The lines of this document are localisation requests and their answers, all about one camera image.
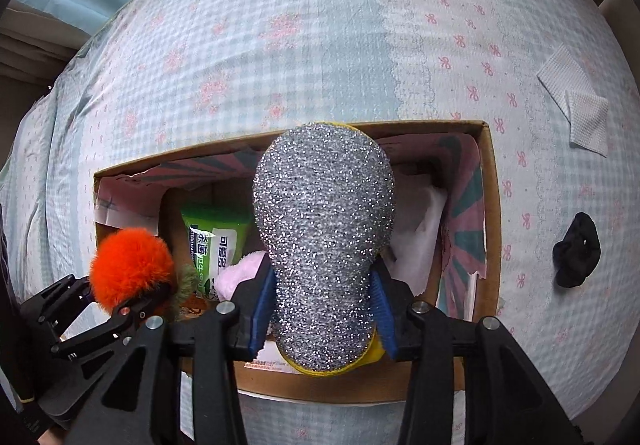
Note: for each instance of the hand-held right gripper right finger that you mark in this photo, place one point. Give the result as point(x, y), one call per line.
point(382, 317)

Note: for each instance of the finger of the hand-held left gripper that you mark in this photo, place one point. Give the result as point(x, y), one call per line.
point(55, 307)
point(107, 325)

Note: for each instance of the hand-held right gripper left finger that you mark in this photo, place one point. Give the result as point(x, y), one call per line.
point(262, 312)

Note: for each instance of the orange fluffy pom-pom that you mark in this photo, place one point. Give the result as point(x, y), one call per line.
point(132, 270)

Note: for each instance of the white plastic bag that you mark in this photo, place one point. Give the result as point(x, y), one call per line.
point(420, 230)

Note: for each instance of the silver glitter scouring sponge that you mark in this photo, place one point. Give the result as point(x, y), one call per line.
point(322, 235)

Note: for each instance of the cardboard box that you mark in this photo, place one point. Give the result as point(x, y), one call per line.
point(480, 225)

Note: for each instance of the black scrunchie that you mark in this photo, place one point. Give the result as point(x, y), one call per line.
point(577, 250)

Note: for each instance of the grey-brown curtain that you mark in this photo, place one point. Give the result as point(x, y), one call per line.
point(35, 50)

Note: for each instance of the white folded cloth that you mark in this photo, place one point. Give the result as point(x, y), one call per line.
point(565, 75)
point(589, 122)

